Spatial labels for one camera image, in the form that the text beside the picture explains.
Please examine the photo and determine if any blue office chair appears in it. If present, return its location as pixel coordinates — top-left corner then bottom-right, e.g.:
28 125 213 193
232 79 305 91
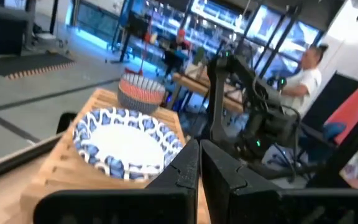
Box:
300 121 347 162

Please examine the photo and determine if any orange partition panel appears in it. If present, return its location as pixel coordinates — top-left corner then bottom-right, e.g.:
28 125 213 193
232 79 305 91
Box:
323 77 358 146

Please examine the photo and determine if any black partition panel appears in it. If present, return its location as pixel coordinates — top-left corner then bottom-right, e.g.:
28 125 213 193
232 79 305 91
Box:
301 71 358 131

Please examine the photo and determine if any orange ceramic bowl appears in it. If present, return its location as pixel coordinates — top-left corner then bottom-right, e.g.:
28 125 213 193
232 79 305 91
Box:
118 73 167 106

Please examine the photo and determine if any wooden slatted shelf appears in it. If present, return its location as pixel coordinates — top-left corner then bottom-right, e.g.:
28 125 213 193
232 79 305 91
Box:
19 88 211 224

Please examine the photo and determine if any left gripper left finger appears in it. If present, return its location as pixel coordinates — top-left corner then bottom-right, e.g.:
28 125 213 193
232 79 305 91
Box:
32 139 201 224

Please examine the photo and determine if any black cabinet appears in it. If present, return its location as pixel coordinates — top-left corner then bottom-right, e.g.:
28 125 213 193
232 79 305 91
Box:
0 2 32 57

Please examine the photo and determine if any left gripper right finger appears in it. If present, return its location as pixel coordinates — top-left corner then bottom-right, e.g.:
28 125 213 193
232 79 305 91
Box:
201 139 358 224

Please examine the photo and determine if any blue white paper bowl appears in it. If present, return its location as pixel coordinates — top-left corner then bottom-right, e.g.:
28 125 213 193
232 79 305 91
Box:
72 106 185 182

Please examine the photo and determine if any hazard striped black platform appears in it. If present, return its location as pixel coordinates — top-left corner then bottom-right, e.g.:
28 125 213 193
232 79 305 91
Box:
0 53 76 80

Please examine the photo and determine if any blue ceramic bowl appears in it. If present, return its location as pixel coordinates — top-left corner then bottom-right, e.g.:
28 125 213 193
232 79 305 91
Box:
117 90 162 115

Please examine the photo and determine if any person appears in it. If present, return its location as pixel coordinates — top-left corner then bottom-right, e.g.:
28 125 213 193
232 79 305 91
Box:
163 27 192 78
280 43 329 118

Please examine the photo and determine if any wooden background table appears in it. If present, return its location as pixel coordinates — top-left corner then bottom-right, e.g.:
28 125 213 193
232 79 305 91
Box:
172 72 245 114

